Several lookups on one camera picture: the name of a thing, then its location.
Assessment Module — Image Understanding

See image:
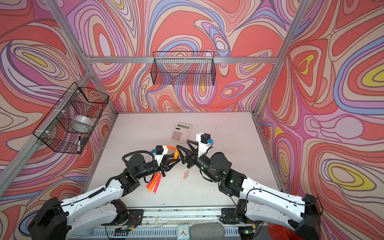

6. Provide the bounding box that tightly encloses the black wire basket left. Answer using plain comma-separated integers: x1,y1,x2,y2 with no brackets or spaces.
33,83,109,155

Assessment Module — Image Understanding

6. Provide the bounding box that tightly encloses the black wire basket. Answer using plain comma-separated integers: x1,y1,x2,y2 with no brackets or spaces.
151,51,216,86
33,83,109,155

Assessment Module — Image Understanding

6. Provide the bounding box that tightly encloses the small white clock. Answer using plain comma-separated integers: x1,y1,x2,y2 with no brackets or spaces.
177,224,191,240

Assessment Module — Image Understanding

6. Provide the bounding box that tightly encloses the pink pen right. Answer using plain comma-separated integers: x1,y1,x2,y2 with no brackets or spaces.
153,173,162,194

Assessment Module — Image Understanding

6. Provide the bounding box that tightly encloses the red bucket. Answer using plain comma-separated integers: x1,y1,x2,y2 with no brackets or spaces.
268,223,293,240

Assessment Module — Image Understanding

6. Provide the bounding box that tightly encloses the black marker in basket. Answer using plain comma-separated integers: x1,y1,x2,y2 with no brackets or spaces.
77,136,82,154

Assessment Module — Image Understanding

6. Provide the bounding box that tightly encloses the pink calculator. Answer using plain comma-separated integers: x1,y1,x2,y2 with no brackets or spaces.
171,123,192,144

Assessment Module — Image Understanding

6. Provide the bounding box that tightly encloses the pink pen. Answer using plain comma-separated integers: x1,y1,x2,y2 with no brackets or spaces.
146,173,158,189
153,173,162,194

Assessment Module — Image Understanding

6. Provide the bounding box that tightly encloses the black wire basket back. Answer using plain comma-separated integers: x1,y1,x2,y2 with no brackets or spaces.
151,51,216,86

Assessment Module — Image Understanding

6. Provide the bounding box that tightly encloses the silver tape roll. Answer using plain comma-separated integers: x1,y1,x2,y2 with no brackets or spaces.
69,115,95,134

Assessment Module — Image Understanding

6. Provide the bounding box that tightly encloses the orange pen in bundle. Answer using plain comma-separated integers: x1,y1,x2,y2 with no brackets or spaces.
148,173,161,192

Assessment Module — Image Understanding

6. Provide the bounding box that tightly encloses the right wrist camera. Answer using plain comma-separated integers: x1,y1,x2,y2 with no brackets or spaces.
196,133,214,158

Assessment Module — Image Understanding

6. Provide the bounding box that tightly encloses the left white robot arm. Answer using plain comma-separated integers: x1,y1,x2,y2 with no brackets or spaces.
28,151,181,240

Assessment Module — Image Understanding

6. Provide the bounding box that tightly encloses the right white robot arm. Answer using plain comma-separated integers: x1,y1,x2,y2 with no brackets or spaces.
177,140,321,240

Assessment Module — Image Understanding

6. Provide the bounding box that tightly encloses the pink pen left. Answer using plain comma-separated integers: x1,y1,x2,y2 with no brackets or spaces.
146,173,158,189

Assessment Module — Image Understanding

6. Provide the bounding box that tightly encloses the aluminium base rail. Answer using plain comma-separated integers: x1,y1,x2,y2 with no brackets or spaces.
71,206,254,240

